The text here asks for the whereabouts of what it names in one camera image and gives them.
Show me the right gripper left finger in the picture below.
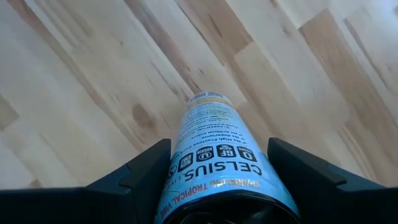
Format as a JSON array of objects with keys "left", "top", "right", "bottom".
[{"left": 0, "top": 138, "right": 173, "bottom": 224}]

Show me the Celsius tropical vibe can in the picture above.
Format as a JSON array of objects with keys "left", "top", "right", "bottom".
[{"left": 154, "top": 91, "right": 301, "bottom": 224}]

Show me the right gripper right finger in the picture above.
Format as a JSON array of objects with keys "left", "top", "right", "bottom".
[{"left": 267, "top": 137, "right": 398, "bottom": 224}]

